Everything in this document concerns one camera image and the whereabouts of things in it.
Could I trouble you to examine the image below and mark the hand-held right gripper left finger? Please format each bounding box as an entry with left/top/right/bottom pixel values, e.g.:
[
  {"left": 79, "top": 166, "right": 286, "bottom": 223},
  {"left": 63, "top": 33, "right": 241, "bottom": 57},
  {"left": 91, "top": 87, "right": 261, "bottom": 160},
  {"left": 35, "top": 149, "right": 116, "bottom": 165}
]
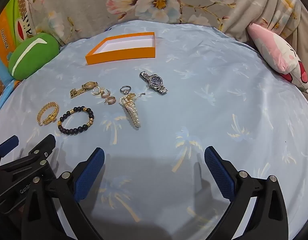
[{"left": 21, "top": 147, "right": 106, "bottom": 240}]

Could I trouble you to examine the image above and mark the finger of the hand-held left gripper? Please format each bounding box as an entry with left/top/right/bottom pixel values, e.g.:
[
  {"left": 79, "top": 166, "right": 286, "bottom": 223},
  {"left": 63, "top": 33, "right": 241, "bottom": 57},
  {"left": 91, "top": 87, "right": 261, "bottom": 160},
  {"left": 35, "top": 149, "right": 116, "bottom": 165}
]
[
  {"left": 0, "top": 135, "right": 20, "bottom": 164},
  {"left": 0, "top": 134, "right": 57, "bottom": 178}
]

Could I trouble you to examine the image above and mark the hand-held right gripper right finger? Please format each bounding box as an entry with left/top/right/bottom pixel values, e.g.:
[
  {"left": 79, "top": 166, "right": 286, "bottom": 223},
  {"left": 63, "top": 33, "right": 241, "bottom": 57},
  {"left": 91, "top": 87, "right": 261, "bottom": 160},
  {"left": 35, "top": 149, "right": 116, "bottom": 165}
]
[{"left": 204, "top": 146, "right": 290, "bottom": 240}]

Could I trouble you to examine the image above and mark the gold chain bracelet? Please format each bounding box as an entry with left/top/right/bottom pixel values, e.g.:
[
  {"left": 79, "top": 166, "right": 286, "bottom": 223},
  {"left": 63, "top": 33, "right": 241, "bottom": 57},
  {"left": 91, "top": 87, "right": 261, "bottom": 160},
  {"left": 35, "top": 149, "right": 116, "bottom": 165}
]
[{"left": 37, "top": 101, "right": 60, "bottom": 127}]

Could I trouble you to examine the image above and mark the black bead bracelet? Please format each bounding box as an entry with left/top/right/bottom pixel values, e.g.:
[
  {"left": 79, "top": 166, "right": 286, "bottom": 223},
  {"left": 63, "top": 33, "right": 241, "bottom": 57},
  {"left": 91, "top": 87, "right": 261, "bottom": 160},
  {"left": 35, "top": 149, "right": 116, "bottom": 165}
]
[{"left": 57, "top": 106, "right": 95, "bottom": 133}]

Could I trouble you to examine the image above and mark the pearl bracelet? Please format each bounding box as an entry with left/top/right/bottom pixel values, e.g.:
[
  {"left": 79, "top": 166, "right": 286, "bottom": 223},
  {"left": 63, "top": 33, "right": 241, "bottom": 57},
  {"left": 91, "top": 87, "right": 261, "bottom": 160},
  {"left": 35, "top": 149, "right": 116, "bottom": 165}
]
[{"left": 119, "top": 92, "right": 146, "bottom": 130}]

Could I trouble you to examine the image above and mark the gold wristwatch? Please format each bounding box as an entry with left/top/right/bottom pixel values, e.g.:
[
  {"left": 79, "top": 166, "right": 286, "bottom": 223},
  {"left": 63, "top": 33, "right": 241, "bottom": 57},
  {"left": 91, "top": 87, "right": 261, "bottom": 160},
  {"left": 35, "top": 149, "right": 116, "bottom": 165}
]
[{"left": 70, "top": 81, "right": 98, "bottom": 99}]

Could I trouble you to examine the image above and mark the silver wristwatch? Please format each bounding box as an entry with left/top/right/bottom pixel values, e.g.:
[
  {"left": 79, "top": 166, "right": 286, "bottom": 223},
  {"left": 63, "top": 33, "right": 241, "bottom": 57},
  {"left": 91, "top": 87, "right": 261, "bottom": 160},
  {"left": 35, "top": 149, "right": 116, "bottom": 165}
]
[{"left": 139, "top": 71, "right": 169, "bottom": 96}]

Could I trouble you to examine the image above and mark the orange cardboard box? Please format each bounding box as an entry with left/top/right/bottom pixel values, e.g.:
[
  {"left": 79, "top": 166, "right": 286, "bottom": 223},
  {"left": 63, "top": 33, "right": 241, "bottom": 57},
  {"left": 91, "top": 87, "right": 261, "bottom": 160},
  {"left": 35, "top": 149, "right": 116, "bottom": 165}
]
[{"left": 85, "top": 32, "right": 156, "bottom": 66}]

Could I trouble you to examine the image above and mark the blue palm print sheet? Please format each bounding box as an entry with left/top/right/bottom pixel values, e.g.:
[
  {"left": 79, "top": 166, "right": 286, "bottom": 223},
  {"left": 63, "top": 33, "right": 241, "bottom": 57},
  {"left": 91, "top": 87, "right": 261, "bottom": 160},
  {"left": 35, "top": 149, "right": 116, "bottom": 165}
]
[{"left": 0, "top": 20, "right": 308, "bottom": 240}]

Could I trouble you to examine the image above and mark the green plush pillow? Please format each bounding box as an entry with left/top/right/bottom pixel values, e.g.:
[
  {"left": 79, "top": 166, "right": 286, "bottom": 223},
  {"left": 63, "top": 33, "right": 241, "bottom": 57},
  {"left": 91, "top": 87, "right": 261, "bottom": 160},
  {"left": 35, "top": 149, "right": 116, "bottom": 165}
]
[{"left": 8, "top": 32, "right": 60, "bottom": 82}]

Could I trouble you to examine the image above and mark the orange cartoon printed bedding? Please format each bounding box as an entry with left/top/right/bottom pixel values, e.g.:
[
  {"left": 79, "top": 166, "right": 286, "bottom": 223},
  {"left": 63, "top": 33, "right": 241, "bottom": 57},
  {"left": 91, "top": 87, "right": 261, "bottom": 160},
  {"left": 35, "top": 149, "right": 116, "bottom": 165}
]
[{"left": 0, "top": 0, "right": 34, "bottom": 85}]

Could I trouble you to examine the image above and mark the pink cartoon pillow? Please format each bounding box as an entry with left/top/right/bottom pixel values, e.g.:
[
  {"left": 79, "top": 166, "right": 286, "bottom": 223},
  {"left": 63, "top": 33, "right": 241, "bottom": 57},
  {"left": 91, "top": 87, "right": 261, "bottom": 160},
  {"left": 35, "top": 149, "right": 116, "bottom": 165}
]
[{"left": 247, "top": 23, "right": 308, "bottom": 94}]

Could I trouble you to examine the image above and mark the grey floral blanket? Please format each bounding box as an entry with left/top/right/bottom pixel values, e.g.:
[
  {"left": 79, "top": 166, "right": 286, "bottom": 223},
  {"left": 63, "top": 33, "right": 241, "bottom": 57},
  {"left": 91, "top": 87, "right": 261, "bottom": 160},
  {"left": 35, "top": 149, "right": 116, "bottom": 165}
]
[{"left": 26, "top": 0, "right": 308, "bottom": 63}]

